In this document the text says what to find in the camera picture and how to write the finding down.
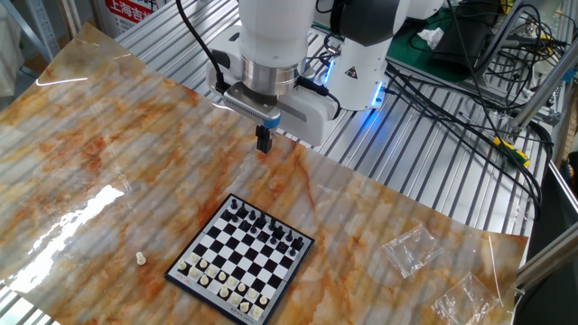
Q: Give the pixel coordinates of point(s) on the black chess king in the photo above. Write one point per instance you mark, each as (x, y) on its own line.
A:
(272, 224)

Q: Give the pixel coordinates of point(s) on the white chess king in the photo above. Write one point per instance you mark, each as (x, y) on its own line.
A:
(224, 291)

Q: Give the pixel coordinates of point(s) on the silver ribbed bar blue cap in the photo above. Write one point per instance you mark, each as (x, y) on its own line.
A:
(248, 106)

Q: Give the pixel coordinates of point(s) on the beige metal post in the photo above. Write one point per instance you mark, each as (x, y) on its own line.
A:
(70, 18)

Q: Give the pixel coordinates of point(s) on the black chess rook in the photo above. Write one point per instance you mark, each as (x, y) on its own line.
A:
(234, 204)
(297, 243)

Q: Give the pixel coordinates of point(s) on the black chess queen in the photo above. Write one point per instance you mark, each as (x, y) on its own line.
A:
(260, 221)

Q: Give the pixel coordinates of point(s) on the aluminium profile rail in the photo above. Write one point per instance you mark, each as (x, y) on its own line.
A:
(548, 257)

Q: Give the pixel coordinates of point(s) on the clear plastic zip bag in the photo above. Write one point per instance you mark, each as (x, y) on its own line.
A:
(411, 250)
(465, 300)

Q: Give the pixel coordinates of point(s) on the green table mat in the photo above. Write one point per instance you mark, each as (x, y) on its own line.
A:
(402, 61)

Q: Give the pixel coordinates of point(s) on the grey metal bar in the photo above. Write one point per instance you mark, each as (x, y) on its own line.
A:
(499, 43)

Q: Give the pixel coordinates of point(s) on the white chess rook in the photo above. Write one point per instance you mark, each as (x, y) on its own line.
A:
(182, 264)
(257, 311)

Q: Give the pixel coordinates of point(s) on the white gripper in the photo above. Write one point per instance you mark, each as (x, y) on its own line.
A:
(311, 122)

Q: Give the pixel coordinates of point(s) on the black chess bishop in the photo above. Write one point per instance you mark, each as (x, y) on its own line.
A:
(252, 215)
(278, 232)

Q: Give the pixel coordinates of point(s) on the orange marble pattern mat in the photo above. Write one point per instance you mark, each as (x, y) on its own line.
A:
(343, 280)

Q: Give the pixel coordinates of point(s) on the white chess queen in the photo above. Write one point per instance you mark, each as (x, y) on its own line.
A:
(141, 258)

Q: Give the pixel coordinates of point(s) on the red and white sign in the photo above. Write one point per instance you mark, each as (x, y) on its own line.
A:
(128, 13)

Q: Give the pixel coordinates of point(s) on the white chess knight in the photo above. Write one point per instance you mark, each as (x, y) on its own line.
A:
(244, 307)
(193, 272)

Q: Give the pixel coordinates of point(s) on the aluminium profile post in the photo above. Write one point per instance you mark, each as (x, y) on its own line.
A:
(544, 88)

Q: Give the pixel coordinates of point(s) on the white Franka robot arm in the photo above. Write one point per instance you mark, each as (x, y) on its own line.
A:
(275, 36)

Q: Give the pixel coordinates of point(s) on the black chess knight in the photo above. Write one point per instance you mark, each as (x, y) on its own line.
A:
(243, 211)
(289, 236)

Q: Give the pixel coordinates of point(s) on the crumpled white tissue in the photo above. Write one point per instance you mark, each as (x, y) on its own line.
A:
(431, 37)

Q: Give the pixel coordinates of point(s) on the grey slotted steel upright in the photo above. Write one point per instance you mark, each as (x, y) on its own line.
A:
(45, 31)

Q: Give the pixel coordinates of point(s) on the black framed folding chessboard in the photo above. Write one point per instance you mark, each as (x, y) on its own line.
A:
(266, 271)

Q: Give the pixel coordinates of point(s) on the white chess pawn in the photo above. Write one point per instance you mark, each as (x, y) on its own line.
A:
(203, 263)
(194, 257)
(231, 281)
(211, 270)
(252, 293)
(221, 275)
(241, 287)
(263, 300)

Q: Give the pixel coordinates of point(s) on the black fabric pouch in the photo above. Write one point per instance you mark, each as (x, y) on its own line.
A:
(460, 49)

